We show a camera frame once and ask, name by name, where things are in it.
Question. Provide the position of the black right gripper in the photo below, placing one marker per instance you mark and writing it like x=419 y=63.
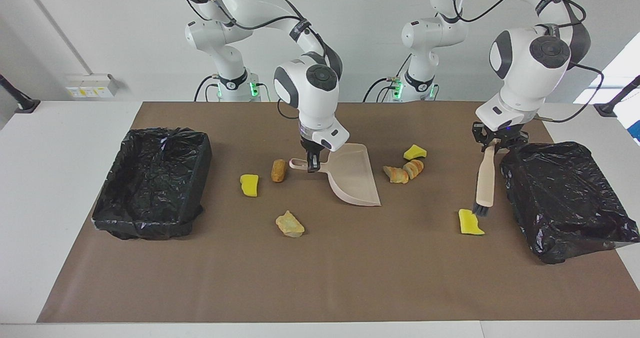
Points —
x=311 y=148

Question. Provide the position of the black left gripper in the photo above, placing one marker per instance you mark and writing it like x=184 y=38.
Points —
x=505 y=135

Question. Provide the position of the brown peanut shaped toy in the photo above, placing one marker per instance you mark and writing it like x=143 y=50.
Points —
x=278 y=170

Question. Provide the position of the beige hand brush black bristles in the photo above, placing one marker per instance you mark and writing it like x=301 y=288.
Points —
x=485 y=178

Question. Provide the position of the beige plastic dustpan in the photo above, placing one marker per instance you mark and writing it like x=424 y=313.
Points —
x=355 y=178

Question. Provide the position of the pale beige sponge chunk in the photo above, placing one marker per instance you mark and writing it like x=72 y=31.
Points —
x=290 y=224

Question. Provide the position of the orange striped croissant toy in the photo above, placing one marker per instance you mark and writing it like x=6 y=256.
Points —
x=395 y=175
x=415 y=168

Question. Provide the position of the curled yellow sponge piece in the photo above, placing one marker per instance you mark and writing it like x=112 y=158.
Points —
x=471 y=222

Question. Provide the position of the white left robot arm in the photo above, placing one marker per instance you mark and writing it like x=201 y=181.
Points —
x=520 y=88

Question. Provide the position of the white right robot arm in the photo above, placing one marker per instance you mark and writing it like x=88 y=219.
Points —
x=312 y=105

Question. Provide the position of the bin lined with black bag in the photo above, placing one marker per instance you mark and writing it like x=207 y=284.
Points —
x=150 y=188
x=565 y=203

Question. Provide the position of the brown table mat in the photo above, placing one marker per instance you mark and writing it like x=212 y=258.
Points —
x=320 y=288

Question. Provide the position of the blue white box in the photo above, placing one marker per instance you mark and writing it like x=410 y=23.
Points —
x=636 y=130

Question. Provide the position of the white wall socket box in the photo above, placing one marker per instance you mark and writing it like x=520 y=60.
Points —
x=90 y=85

